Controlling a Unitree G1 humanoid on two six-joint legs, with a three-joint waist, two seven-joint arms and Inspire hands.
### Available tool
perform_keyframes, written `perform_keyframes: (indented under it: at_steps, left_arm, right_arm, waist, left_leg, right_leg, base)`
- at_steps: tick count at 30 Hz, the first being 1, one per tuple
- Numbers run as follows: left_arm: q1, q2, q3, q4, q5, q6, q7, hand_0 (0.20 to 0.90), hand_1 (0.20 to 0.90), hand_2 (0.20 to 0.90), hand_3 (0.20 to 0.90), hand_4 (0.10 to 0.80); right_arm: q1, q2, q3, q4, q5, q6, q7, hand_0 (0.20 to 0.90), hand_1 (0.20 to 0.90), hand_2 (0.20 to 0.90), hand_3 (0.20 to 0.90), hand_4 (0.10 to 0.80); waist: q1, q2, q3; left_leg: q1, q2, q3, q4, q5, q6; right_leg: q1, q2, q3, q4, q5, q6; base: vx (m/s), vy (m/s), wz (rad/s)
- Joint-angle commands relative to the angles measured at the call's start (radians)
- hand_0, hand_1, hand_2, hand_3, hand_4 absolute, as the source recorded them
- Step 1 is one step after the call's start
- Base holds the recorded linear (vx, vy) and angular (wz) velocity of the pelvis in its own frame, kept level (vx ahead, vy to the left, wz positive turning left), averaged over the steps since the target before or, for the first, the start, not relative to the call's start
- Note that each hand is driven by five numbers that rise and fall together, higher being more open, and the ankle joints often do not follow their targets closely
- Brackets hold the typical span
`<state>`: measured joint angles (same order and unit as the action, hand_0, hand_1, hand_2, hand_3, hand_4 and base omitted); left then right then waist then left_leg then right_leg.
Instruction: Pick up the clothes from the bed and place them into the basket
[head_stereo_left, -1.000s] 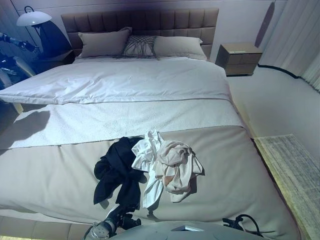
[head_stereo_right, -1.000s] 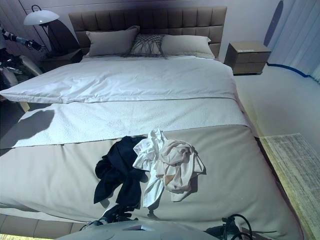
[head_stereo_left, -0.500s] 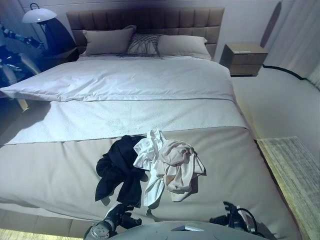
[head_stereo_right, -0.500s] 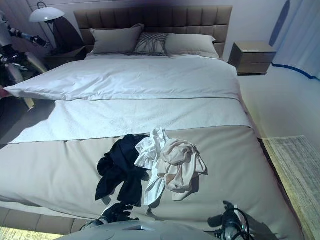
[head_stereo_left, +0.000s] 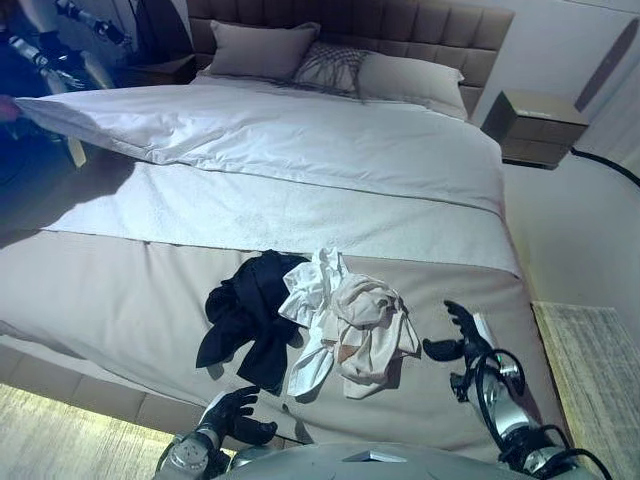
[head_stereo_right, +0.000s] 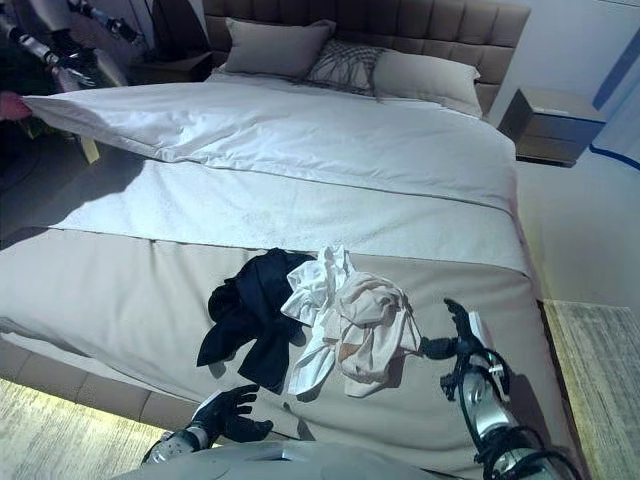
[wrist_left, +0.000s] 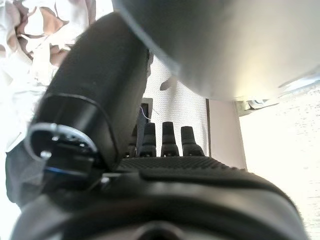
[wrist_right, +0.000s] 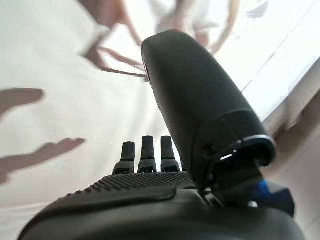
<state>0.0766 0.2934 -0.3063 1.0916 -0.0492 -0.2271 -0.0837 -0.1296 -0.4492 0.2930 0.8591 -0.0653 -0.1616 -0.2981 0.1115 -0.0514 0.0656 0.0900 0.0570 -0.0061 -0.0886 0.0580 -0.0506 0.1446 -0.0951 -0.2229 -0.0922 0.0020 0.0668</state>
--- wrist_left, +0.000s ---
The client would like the dark grey cloth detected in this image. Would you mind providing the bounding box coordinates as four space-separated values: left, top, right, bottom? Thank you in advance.
4 143 45 208

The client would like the brown and white patterned cloth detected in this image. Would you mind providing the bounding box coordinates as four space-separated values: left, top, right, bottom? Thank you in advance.
0 0 97 83

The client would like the grey robot body shell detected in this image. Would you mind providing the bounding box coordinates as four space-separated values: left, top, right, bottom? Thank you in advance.
111 0 320 101

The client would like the pale pink bed side panel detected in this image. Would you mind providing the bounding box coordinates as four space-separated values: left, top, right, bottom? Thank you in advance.
205 98 248 171

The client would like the white textured bedspread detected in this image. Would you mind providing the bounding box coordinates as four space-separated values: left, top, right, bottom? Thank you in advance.
134 56 209 157

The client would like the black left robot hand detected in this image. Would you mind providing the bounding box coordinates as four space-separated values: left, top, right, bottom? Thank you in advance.
9 11 309 240

